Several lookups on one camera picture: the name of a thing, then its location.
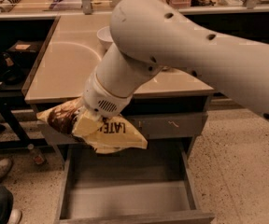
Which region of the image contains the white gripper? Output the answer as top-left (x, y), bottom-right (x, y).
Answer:
top-left (72, 71), bottom-right (131, 137)

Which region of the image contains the brown yellow chip bag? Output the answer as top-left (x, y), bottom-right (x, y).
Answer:
top-left (36, 98), bottom-right (148, 154)

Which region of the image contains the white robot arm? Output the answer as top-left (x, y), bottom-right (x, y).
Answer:
top-left (82, 0), bottom-right (269, 121)

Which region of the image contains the closed top drawer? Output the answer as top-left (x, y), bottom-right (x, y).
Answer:
top-left (124, 113), bottom-right (206, 141)

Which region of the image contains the open middle drawer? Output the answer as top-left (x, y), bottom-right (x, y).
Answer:
top-left (53, 140), bottom-right (215, 224)

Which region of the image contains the grey drawer cabinet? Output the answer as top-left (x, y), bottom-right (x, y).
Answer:
top-left (21, 10), bottom-right (218, 224)

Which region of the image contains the black bag under desk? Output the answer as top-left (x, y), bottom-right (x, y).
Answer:
top-left (2, 40), bottom-right (43, 85)

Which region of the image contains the plastic bottle on floor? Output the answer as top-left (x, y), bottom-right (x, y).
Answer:
top-left (27, 144), bottom-right (46, 165)

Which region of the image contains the white bowl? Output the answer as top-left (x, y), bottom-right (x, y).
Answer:
top-left (97, 26), bottom-right (113, 50)

